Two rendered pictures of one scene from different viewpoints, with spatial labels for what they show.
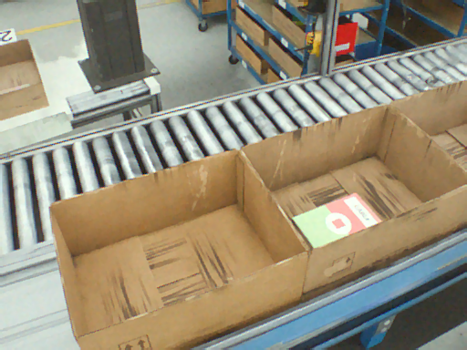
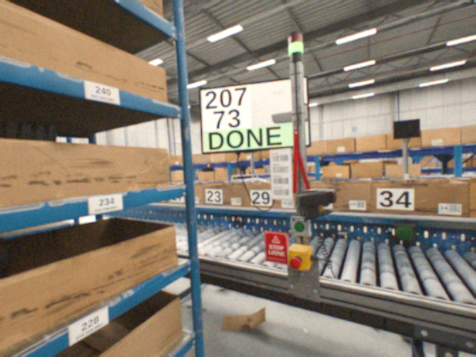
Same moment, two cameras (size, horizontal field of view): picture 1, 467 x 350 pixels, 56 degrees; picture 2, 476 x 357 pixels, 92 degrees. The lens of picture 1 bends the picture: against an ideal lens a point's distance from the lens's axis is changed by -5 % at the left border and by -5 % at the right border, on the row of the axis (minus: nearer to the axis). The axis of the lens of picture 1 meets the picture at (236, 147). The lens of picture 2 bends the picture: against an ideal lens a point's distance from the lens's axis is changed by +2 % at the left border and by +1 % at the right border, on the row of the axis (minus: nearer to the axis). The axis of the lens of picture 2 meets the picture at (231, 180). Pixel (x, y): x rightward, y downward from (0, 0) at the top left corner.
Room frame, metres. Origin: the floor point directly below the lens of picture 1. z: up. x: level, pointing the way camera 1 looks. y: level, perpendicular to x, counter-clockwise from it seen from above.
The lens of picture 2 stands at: (2.22, 0.23, 1.18)
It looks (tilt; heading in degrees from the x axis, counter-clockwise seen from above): 3 degrees down; 235
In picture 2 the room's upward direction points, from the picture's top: 3 degrees counter-clockwise
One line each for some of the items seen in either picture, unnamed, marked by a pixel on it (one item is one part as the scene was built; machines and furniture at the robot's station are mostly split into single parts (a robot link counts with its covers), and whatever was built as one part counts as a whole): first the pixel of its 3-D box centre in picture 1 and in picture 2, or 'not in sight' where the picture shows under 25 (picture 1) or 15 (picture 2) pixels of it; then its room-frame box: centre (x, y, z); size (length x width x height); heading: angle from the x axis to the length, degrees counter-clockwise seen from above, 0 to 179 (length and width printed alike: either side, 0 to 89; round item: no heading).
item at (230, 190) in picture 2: not in sight; (231, 194); (1.14, -1.32, 0.97); 0.39 x 0.29 x 0.17; 113
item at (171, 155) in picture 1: (180, 172); not in sight; (0.98, 0.17, 0.72); 0.52 x 0.05 x 0.05; 24
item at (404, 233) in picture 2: not in sight; (404, 233); (0.89, -0.20, 0.81); 0.07 x 0.01 x 0.07; 114
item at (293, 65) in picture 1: (308, 56); not in sight; (2.25, -0.41, 0.39); 0.40 x 0.30 x 0.10; 24
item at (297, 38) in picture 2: not in sight; (295, 45); (1.50, -0.34, 1.62); 0.05 x 0.05 x 0.06
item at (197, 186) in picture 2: not in sight; (195, 193); (1.29, -1.68, 0.97); 0.39 x 0.29 x 0.17; 113
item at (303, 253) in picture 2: (309, 45); (309, 258); (1.54, -0.28, 0.84); 0.15 x 0.09 x 0.07; 114
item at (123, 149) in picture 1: (137, 185); not in sight; (0.93, 0.29, 0.72); 0.52 x 0.05 x 0.05; 24
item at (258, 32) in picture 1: (270, 20); not in sight; (2.69, -0.22, 0.39); 0.40 x 0.30 x 0.10; 24
